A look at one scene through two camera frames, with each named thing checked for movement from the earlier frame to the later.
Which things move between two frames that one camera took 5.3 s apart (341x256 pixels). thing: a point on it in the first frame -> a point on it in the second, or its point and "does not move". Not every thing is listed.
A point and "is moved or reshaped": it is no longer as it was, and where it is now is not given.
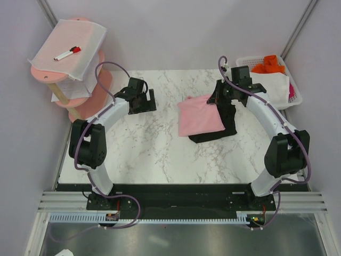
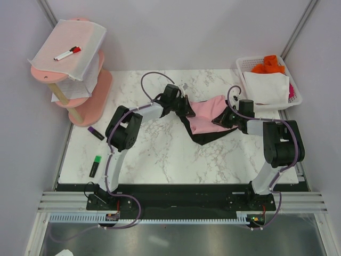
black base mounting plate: (180, 198) does not move
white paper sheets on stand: (72, 89) does not move
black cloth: (227, 111) is moved or reshaped
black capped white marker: (71, 49) does not move
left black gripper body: (144, 105) -> (179, 105)
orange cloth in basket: (270, 65) does not move
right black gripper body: (225, 91) -> (228, 120)
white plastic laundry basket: (252, 62) does not move
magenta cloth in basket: (291, 91) does not move
